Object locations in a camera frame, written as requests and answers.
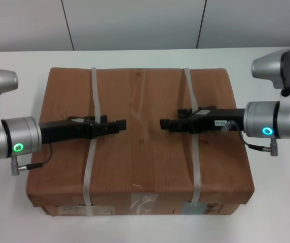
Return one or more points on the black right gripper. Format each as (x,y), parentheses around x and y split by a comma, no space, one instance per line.
(211,121)

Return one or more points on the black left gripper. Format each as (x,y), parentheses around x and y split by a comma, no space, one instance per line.
(64,130)

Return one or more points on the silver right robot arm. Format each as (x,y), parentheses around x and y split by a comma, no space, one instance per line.
(261,119)

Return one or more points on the brown cardboard box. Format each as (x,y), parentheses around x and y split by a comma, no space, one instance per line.
(145,162)

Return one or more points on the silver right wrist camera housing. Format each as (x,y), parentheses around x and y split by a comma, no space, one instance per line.
(266,65)

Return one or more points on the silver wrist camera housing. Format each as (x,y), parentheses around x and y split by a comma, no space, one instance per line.
(266,65)
(0,83)

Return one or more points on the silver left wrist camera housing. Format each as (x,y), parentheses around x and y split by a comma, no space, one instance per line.
(0,83)

